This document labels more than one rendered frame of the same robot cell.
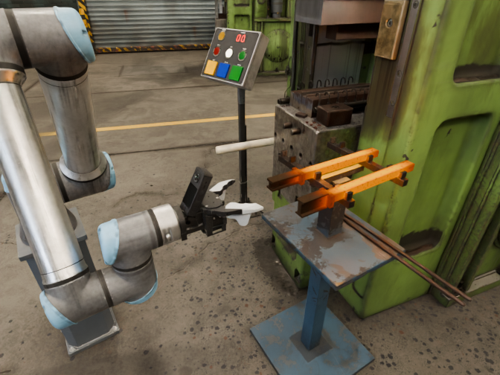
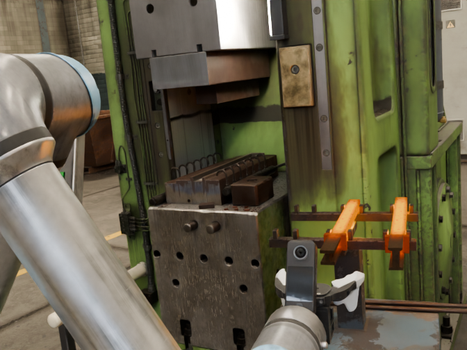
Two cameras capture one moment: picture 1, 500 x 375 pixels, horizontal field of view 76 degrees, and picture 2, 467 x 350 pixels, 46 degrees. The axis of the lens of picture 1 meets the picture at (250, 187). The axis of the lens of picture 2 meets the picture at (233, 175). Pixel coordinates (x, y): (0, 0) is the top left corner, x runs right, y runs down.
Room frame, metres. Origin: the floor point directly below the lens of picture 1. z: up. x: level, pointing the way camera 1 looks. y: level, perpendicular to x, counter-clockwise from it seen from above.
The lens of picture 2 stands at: (0.07, 0.71, 1.31)
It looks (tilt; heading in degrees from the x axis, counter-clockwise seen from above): 11 degrees down; 321
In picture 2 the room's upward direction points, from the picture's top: 6 degrees counter-clockwise
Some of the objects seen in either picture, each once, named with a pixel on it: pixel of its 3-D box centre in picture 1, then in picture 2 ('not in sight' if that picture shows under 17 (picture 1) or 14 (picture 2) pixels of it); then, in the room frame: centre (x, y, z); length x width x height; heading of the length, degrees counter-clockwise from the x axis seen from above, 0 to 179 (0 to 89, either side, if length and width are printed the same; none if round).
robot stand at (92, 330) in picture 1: (72, 283); not in sight; (0.96, 0.77, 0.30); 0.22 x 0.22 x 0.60; 34
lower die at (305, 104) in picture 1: (340, 97); (225, 176); (1.49, -0.42, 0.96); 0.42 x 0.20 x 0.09; 111
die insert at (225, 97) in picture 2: (361, 29); (228, 90); (1.48, -0.47, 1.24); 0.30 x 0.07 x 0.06; 111
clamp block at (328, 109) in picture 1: (334, 114); (253, 190); (1.27, -0.35, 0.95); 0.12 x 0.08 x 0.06; 111
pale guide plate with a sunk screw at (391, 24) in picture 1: (390, 30); (296, 76); (1.17, -0.46, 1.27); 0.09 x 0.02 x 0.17; 21
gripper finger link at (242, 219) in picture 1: (244, 215); (351, 294); (0.63, 0.01, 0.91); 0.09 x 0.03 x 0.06; 84
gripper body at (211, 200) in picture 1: (199, 216); (306, 318); (0.63, 0.12, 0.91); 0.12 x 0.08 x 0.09; 120
